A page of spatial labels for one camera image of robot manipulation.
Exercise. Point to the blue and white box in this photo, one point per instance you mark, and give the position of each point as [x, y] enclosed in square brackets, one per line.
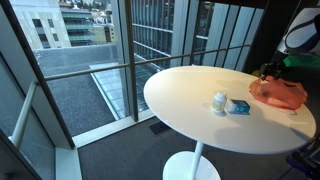
[234, 106]

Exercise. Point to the white pill bottle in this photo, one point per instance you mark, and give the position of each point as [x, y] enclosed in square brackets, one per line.
[219, 102]

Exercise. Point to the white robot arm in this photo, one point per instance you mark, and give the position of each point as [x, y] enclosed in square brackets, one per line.
[300, 46]

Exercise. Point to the orange plastic bag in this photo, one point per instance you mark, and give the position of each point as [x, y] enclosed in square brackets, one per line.
[279, 93]

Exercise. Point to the metal window handrail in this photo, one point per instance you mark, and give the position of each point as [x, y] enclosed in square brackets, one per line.
[78, 73]

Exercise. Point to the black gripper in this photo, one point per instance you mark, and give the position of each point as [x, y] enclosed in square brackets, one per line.
[272, 70]

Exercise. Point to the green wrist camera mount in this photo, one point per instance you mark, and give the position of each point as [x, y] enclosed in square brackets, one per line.
[301, 61]

